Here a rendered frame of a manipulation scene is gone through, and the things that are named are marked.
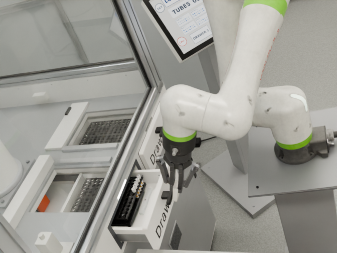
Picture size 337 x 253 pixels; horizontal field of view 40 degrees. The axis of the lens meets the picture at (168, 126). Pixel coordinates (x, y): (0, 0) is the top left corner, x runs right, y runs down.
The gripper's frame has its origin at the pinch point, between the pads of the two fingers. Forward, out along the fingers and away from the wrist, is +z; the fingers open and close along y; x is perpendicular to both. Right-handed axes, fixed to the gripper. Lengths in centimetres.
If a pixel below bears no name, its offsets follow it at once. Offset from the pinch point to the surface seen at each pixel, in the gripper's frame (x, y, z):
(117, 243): -14.4, -14.7, 13.2
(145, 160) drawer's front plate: 17.0, -14.9, 8.8
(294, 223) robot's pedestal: 20, 41, 30
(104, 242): -18.8, -16.9, 7.1
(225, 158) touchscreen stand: 103, 9, 91
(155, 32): 158, -49, 48
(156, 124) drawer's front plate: 33.3, -15.3, 6.3
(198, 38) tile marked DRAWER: 78, -9, -4
